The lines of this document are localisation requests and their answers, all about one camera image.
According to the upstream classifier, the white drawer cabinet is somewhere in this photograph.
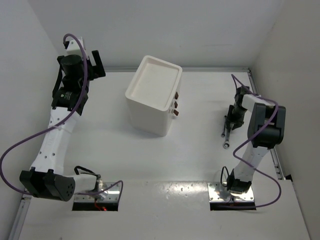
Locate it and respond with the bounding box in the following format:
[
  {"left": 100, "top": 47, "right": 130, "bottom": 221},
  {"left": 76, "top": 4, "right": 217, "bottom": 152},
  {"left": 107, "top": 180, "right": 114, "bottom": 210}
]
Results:
[{"left": 125, "top": 55, "right": 183, "bottom": 137}]

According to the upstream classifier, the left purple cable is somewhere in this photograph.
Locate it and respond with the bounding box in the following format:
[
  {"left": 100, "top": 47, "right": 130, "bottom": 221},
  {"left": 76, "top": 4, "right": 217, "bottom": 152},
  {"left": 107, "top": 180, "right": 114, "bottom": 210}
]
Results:
[{"left": 0, "top": 34, "right": 124, "bottom": 198}]

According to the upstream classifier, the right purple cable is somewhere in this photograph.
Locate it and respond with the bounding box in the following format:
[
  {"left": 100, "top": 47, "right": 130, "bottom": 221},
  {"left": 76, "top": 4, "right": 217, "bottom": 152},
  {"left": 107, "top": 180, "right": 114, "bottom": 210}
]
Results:
[{"left": 221, "top": 73, "right": 283, "bottom": 210}]

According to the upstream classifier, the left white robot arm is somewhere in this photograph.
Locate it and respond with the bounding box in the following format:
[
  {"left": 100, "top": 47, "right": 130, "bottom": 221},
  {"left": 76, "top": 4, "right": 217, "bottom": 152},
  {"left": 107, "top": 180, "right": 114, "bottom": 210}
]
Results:
[{"left": 19, "top": 36, "right": 106, "bottom": 202}]

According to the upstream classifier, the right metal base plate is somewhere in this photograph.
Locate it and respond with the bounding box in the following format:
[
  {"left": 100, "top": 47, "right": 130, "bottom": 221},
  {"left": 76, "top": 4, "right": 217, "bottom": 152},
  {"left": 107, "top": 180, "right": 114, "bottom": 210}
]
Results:
[{"left": 207, "top": 181, "right": 255, "bottom": 204}]

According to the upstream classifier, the metal base plate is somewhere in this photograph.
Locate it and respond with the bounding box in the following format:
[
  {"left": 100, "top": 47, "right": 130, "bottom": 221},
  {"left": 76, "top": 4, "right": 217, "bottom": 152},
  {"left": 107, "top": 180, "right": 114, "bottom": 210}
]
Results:
[
  {"left": 207, "top": 181, "right": 255, "bottom": 204},
  {"left": 73, "top": 181, "right": 122, "bottom": 204}
]

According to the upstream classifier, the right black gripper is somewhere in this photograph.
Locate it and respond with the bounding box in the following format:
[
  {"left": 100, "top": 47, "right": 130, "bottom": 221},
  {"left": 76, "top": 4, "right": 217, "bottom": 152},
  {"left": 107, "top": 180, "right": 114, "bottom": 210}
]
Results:
[{"left": 226, "top": 105, "right": 248, "bottom": 130}]

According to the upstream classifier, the purple cable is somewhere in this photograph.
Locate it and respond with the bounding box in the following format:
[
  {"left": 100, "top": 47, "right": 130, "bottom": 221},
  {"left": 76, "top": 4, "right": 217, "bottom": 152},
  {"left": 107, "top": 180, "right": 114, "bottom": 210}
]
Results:
[
  {"left": 0, "top": 34, "right": 124, "bottom": 198},
  {"left": 221, "top": 73, "right": 283, "bottom": 210}
]

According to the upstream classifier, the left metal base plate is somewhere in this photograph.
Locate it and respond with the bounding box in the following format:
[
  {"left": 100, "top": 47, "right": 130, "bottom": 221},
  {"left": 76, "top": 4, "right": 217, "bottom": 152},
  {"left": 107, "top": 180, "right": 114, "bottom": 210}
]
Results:
[{"left": 73, "top": 181, "right": 122, "bottom": 204}]

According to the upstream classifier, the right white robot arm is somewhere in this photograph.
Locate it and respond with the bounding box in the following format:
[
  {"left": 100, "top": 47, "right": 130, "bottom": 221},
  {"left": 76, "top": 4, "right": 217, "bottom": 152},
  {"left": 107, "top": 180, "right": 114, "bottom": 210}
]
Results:
[{"left": 222, "top": 86, "right": 286, "bottom": 194}]

